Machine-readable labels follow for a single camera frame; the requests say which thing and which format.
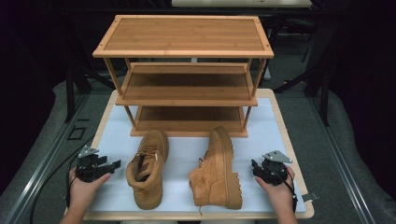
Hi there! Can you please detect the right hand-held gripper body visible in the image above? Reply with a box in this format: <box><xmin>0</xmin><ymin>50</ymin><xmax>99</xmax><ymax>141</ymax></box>
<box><xmin>259</xmin><ymin>149</ymin><xmax>293</xmax><ymax>187</ymax></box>

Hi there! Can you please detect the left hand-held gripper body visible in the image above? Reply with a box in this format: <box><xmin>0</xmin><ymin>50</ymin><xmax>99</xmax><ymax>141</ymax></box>
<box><xmin>76</xmin><ymin>145</ymin><xmax>108</xmax><ymax>183</ymax></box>

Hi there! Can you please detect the tan suede boot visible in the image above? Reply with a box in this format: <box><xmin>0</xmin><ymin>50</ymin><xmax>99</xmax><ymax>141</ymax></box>
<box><xmin>125</xmin><ymin>129</ymin><xmax>170</xmax><ymax>211</ymax></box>
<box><xmin>188</xmin><ymin>125</ymin><xmax>244</xmax><ymax>217</ymax></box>

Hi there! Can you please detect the wooden shoe rack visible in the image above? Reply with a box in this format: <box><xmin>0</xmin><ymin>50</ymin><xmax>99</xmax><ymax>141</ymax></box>
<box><xmin>92</xmin><ymin>14</ymin><xmax>276</xmax><ymax>138</ymax></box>

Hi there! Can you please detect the person's right hand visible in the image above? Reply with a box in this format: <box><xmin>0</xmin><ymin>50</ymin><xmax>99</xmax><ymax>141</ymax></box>
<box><xmin>254</xmin><ymin>166</ymin><xmax>297</xmax><ymax>215</ymax></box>

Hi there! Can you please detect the person's left hand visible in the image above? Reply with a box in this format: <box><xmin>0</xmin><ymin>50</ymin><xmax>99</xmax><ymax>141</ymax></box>
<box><xmin>68</xmin><ymin>167</ymin><xmax>112</xmax><ymax>213</ymax></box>

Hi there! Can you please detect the grey metal clip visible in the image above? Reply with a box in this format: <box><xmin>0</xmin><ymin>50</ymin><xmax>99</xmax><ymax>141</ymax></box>
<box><xmin>301</xmin><ymin>191</ymin><xmax>319</xmax><ymax>203</ymax></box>

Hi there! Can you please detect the white table mat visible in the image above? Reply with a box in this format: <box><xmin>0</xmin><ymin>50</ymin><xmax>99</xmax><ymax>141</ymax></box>
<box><xmin>89</xmin><ymin>97</ymin><xmax>308</xmax><ymax>215</ymax></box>

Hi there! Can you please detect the black metal stand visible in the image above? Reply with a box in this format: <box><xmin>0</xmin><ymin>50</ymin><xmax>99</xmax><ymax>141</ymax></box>
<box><xmin>273</xmin><ymin>59</ymin><xmax>332</xmax><ymax>127</ymax></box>
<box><xmin>62</xmin><ymin>59</ymin><xmax>117</xmax><ymax>124</ymax></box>

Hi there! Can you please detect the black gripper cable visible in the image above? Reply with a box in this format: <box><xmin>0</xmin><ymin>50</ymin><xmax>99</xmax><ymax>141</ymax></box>
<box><xmin>29</xmin><ymin>135</ymin><xmax>95</xmax><ymax>224</ymax></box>
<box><xmin>270</xmin><ymin>162</ymin><xmax>299</xmax><ymax>214</ymax></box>

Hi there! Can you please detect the grey metal floor rail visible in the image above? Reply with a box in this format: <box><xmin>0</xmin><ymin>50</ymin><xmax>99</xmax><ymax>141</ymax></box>
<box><xmin>2</xmin><ymin>92</ymin><xmax>92</xmax><ymax>224</ymax></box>
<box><xmin>306</xmin><ymin>94</ymin><xmax>379</xmax><ymax>224</ymax></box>

